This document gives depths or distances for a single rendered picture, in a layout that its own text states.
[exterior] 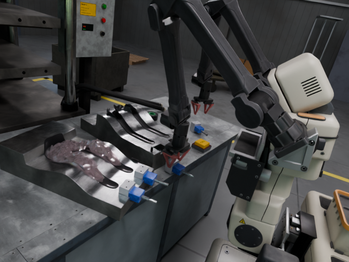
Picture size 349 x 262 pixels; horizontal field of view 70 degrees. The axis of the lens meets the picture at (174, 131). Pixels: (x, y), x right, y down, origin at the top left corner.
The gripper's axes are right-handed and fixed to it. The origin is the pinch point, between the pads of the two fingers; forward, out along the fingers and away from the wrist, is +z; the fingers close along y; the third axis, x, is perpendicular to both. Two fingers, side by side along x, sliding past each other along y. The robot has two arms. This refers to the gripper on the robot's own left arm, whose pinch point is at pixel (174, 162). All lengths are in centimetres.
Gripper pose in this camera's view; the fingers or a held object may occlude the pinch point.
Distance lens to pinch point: 110.1
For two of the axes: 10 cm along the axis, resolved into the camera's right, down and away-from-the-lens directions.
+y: -5.7, 2.7, -7.8
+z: -1.7, 8.9, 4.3
